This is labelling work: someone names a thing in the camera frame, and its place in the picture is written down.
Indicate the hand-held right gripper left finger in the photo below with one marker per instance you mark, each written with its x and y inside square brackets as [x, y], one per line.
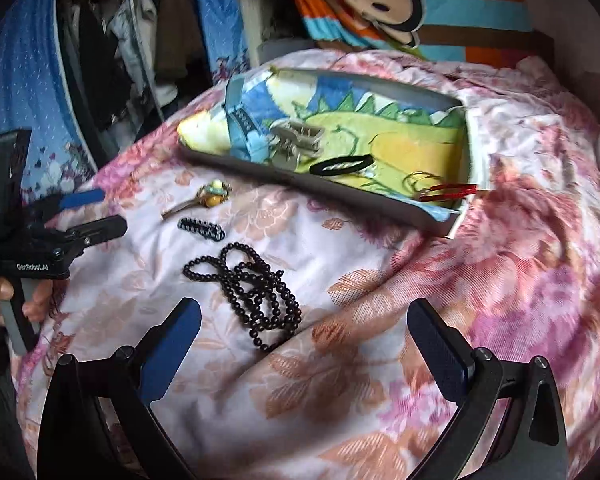
[172, 355]

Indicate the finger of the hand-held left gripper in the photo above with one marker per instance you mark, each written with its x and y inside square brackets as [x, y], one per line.
[82, 200]
[97, 230]

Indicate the pink floral bedspread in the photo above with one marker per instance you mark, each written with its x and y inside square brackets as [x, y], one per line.
[355, 335]

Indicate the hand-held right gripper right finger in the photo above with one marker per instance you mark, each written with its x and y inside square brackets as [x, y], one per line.
[440, 355]

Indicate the small black toothed hair clip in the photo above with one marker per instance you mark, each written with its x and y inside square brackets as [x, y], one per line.
[200, 227]

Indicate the striped monkey print blanket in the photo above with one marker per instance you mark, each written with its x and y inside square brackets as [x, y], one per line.
[460, 10]

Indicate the row of hanging clothes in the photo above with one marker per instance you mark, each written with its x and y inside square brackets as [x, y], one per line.
[130, 35]

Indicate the cardboard tray with crayon drawing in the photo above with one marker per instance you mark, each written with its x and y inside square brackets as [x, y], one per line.
[380, 130]

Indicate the blue dotted wardrobe curtain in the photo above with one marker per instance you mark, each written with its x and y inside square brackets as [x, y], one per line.
[220, 20]
[20, 85]

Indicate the yellow bead hair stick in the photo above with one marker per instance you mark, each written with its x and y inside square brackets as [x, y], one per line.
[212, 195]

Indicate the grey hair claw clip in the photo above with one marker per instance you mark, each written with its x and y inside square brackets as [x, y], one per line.
[292, 142]

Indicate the black oval snap hair clip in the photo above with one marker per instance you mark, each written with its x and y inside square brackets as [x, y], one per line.
[320, 167]

